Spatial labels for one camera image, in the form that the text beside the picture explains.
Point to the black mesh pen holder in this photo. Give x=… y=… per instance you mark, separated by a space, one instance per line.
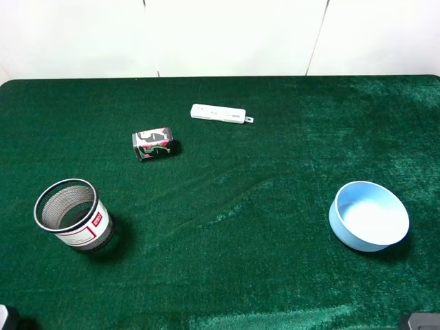
x=72 y=211

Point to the white power strip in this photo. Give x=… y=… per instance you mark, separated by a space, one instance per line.
x=222 y=114

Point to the green velvet tablecloth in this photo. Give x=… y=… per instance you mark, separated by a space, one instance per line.
x=231 y=230

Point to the black red patterned box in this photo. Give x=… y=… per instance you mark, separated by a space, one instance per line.
x=153 y=143

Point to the light blue bowl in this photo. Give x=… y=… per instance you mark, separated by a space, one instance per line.
x=368 y=217

